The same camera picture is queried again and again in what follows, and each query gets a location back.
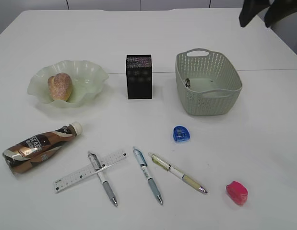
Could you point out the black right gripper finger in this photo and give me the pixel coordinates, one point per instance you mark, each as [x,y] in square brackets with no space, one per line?
[278,10]
[250,9]

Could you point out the paper ball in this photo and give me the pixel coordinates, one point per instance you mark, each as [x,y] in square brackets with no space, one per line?
[187,83]

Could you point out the sugared bread roll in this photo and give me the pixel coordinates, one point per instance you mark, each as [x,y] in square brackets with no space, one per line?
[60,86]

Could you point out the brown coffee drink bottle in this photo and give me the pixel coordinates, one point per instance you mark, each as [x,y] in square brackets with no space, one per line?
[35,150]

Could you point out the pale green plastic basket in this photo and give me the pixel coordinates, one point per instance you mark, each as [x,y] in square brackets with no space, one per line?
[215,84]

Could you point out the black perforated pen holder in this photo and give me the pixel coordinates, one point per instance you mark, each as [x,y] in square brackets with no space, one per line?
[139,76]

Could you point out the blue pencil sharpener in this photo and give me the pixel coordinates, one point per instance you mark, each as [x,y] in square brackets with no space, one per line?
[181,134]

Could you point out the cream green pen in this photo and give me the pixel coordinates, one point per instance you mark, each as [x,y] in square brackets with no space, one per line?
[178,173]

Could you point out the blue clip grey pen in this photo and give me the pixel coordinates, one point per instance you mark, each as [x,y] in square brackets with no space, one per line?
[143,165]

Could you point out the pink pencil sharpener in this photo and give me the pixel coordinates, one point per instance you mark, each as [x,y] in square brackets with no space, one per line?
[237,192]

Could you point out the grey grip clear pen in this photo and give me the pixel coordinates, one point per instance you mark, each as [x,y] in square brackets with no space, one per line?
[103,179]

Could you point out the pale green wavy glass bowl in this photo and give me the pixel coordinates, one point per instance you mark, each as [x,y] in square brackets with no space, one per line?
[87,79]

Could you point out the clear plastic ruler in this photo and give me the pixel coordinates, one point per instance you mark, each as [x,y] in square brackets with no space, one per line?
[87,171]

